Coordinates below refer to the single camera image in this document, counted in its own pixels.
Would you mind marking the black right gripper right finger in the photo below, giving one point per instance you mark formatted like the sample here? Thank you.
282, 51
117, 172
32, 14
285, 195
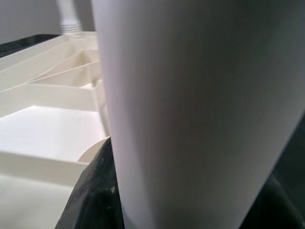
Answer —
278, 207

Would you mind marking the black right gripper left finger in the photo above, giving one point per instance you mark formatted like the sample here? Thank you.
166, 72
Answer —
95, 198

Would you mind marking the white plastic table top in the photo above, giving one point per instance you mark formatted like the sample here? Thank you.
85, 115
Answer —
47, 128

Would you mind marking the white plastic table leg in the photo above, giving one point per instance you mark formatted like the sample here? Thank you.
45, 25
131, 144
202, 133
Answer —
68, 14
190, 107

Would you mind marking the black cloth table cover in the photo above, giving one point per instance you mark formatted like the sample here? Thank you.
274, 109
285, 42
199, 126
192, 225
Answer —
14, 45

